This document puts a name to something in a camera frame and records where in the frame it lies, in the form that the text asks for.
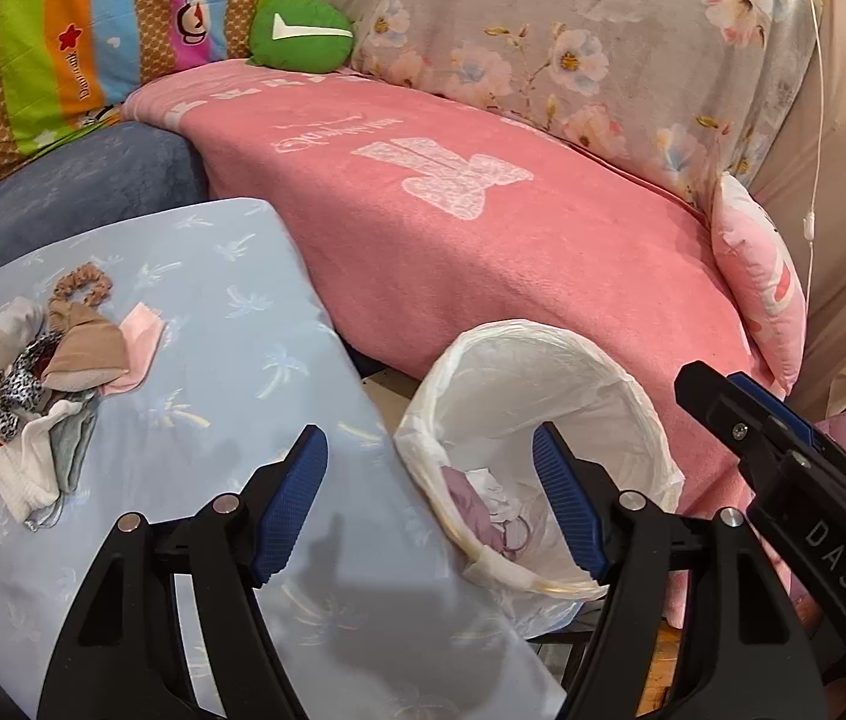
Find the white rolled sock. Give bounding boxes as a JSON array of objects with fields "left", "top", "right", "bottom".
[{"left": 0, "top": 298, "right": 49, "bottom": 350}]

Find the purple cloth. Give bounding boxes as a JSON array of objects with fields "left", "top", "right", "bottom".
[{"left": 442, "top": 465, "right": 514, "bottom": 552}]

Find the lilac hair tie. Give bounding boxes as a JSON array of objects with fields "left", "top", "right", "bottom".
[{"left": 502, "top": 521, "right": 538, "bottom": 557}]

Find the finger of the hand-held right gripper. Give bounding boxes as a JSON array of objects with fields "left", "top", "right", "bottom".
[
  {"left": 727, "top": 372, "right": 823, "bottom": 452},
  {"left": 674, "top": 361, "right": 795, "bottom": 500}
]

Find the leopard print cloth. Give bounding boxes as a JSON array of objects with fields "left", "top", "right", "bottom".
[{"left": 0, "top": 337, "right": 56, "bottom": 443}]

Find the beige cloth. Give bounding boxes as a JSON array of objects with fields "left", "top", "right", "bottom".
[{"left": 44, "top": 300, "right": 128, "bottom": 395}]

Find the brown scrunchie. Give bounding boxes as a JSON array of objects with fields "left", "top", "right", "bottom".
[{"left": 48, "top": 264, "right": 115, "bottom": 316}]

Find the pink blanket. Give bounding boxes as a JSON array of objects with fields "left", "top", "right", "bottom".
[{"left": 121, "top": 60, "right": 791, "bottom": 631}]

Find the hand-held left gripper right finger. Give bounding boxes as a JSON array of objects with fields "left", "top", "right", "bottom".
[{"left": 532, "top": 421, "right": 829, "bottom": 720}]

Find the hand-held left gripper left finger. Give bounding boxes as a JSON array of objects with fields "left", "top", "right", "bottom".
[{"left": 37, "top": 424, "right": 330, "bottom": 720}]

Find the bin with white bag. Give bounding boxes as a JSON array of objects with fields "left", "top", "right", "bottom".
[{"left": 393, "top": 320, "right": 686, "bottom": 601}]

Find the small pink pillow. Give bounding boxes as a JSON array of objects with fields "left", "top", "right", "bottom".
[{"left": 712, "top": 172, "right": 810, "bottom": 398}]

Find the grey drawstring pouch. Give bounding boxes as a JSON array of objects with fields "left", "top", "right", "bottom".
[{"left": 25, "top": 394, "right": 101, "bottom": 533}]

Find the white crumpled tissue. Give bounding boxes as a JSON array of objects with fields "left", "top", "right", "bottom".
[{"left": 468, "top": 469, "right": 523, "bottom": 522}]

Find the white cable with switch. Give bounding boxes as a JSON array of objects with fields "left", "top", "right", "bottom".
[{"left": 798, "top": 0, "right": 833, "bottom": 301}]

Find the blue-grey cushion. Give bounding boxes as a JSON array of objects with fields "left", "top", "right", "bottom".
[{"left": 0, "top": 120, "right": 210, "bottom": 293}]

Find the colourful monkey print blanket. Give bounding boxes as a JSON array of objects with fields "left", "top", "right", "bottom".
[{"left": 0, "top": 0, "right": 311, "bottom": 222}]

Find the green plush toy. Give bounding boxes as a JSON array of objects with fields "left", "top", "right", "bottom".
[{"left": 249, "top": 0, "right": 355, "bottom": 74}]

